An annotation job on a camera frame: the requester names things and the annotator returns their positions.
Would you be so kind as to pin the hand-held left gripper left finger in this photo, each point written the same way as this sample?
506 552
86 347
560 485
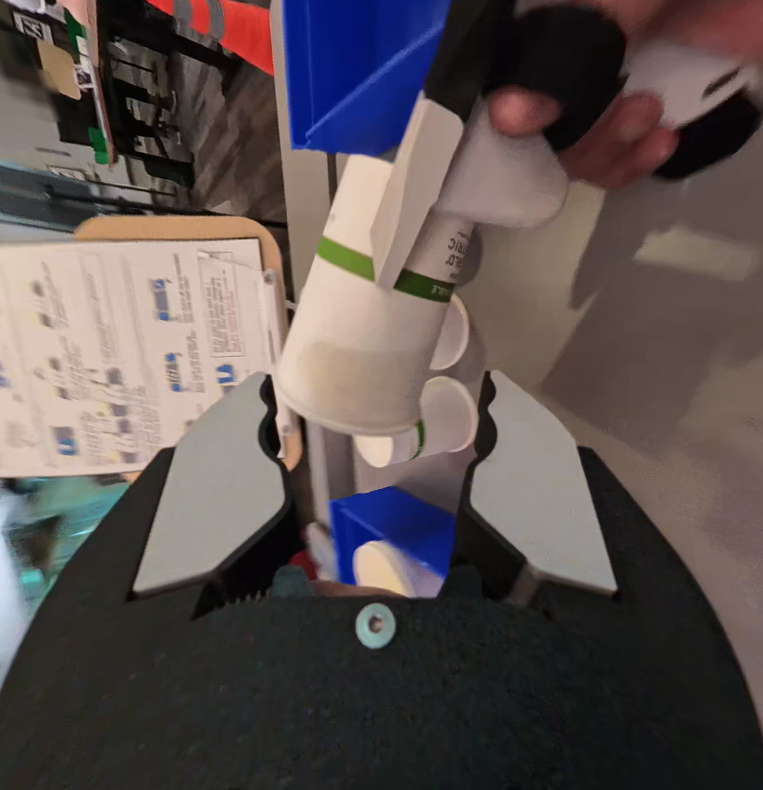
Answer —
215 494

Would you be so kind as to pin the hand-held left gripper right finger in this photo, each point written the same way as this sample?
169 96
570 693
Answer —
536 494

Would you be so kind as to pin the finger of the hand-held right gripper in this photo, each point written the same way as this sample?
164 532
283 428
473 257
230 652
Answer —
412 185

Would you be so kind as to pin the white paper cup green band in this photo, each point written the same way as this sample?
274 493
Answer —
452 333
357 345
446 413

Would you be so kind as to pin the blue plastic bin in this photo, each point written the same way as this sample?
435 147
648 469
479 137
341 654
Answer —
357 74
406 524

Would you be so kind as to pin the stack of white paper cups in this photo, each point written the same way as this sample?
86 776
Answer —
381 568

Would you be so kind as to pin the person's right hand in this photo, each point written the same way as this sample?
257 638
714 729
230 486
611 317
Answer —
616 154

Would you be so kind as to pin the red bag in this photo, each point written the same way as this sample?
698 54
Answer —
304 565

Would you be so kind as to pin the wooden instruction board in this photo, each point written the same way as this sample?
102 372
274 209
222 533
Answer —
110 339

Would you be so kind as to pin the wooden desk black legs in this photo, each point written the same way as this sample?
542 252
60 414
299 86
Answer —
100 74

